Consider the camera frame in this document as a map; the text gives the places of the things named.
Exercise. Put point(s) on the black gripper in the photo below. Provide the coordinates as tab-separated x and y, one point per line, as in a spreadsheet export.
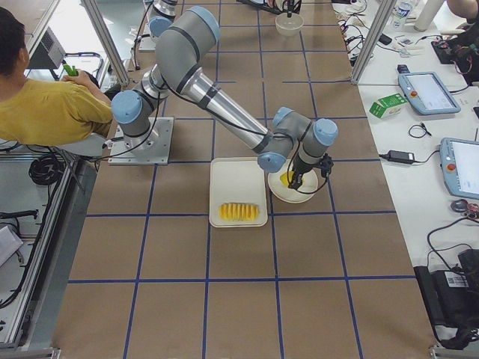
299	169

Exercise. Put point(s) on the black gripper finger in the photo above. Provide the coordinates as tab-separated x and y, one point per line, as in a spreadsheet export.
290	8

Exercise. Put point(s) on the yellow lemon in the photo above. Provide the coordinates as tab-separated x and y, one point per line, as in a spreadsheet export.
283	178

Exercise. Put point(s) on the white ceramic bowl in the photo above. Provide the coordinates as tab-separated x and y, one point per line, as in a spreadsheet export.
289	25

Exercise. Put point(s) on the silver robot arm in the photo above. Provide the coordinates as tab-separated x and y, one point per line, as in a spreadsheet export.
179	50
159	15

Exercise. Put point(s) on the cream round plate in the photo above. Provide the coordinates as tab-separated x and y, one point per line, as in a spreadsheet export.
282	192

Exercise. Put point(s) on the cream rectangular tray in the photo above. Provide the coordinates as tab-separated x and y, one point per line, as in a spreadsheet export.
237	180

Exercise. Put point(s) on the sliced yellow fruit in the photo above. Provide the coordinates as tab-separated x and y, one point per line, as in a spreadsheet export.
239	211

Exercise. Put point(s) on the black smartphone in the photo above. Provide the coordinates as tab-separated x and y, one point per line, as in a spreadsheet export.
384	39

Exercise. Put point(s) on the black power adapter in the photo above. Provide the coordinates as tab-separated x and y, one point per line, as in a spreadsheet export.
401	157

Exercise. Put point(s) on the green white carton box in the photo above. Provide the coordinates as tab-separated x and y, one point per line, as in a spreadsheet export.
387	106

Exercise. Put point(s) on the far blue teach pendant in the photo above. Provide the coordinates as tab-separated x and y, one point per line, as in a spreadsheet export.
427	94

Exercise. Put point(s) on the blue teach pendant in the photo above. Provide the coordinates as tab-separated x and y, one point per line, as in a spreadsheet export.
427	94
459	164

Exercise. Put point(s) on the near blue teach pendant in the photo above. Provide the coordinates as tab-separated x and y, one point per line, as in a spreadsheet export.
459	164

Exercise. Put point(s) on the person in yellow shirt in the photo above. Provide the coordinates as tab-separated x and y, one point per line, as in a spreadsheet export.
34	112

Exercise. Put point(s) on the aluminium frame post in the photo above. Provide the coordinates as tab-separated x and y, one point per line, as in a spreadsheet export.
379	21

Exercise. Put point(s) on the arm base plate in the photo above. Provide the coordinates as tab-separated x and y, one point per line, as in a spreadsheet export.
151	148

